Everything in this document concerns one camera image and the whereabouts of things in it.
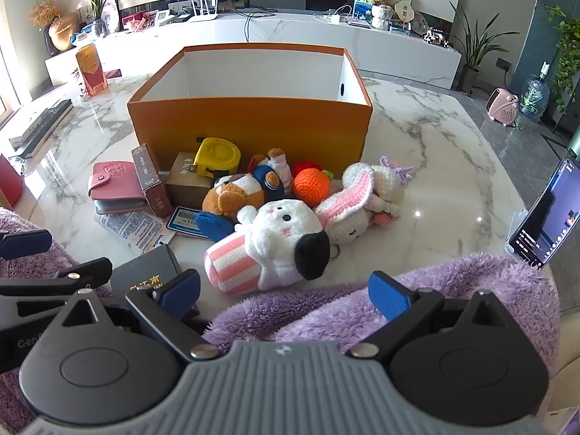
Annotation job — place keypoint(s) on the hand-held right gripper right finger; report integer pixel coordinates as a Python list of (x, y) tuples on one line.
[(387, 297)]

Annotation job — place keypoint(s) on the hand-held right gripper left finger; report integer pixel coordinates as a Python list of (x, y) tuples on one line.
[(183, 287)]

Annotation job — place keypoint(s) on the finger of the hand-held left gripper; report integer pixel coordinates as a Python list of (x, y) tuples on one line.
[(86, 272), (27, 243)]

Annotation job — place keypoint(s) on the black book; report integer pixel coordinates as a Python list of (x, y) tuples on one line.
[(145, 272)]

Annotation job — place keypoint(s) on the printed paper leaflet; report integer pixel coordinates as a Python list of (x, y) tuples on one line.
[(131, 231)]

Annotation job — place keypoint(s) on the pink leather wallet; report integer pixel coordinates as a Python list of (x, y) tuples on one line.
[(113, 181)]

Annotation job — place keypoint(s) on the white pink crochet bunny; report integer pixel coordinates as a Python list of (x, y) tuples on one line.
[(358, 199)]

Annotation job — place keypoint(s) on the small gold brown box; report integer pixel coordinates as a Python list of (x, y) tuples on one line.
[(185, 185)]

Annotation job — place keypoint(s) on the brown white dog plush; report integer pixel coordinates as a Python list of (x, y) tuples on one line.
[(231, 195)]

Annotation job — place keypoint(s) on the long narrow printed box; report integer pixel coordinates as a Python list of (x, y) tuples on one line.
[(152, 185)]

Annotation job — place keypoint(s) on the white plush with black ear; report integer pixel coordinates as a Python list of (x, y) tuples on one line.
[(281, 222)]

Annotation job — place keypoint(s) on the orange crochet ball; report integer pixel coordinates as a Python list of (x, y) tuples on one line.
[(310, 185)]

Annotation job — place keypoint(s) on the yellow tape measure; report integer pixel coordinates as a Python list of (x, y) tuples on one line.
[(217, 154)]

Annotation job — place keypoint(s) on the red crochet flower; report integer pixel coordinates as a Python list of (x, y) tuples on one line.
[(307, 166)]

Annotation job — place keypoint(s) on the small brown bear doll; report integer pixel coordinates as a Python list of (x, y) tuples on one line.
[(278, 163)]

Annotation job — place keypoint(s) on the orange cardboard box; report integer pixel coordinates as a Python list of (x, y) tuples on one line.
[(253, 131)]

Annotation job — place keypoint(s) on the red container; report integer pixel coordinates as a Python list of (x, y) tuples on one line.
[(9, 181)]

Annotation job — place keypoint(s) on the blue barcode card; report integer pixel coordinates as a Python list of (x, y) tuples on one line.
[(185, 220)]

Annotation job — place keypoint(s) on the purple fluffy blanket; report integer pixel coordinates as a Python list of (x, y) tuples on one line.
[(475, 281)]

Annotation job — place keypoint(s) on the black keyboard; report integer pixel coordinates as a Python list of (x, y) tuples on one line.
[(43, 127)]

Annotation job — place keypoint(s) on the smartphone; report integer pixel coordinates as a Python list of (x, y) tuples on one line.
[(543, 217)]

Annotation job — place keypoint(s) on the red yellow carton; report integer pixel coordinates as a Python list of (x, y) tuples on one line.
[(90, 72)]

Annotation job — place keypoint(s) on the brown vase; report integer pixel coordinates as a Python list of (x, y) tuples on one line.
[(62, 35)]

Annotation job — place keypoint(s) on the pink space heater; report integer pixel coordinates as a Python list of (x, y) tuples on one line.
[(502, 106)]

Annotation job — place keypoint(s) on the dried flowers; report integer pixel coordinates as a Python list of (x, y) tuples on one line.
[(44, 11)]

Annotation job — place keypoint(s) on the floor potted plant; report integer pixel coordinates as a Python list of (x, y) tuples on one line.
[(469, 77)]

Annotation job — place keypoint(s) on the red gift box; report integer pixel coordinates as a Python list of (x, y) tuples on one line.
[(136, 22)]

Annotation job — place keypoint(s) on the water jug with pump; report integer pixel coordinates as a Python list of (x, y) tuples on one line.
[(534, 97)]

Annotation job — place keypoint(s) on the tall leafy potted plant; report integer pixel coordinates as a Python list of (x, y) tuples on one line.
[(99, 4)]

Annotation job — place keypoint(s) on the black white cow figurines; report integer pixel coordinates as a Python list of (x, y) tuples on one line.
[(436, 37)]

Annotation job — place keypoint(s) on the white desk thermometer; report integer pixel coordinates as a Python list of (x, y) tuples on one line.
[(163, 17)]

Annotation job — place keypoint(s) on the white router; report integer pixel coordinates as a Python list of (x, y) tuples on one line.
[(204, 14)]

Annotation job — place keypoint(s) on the decorative plate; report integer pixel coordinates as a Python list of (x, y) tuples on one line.
[(419, 22)]

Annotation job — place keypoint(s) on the white TV cabinet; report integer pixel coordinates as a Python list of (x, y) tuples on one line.
[(294, 31)]

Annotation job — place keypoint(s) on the paper fan on stand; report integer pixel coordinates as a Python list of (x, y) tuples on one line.
[(404, 10)]

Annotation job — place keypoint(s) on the green blue painting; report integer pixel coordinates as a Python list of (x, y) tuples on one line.
[(362, 7)]

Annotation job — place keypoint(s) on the trailing vine plant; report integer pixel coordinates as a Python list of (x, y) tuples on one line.
[(566, 54)]

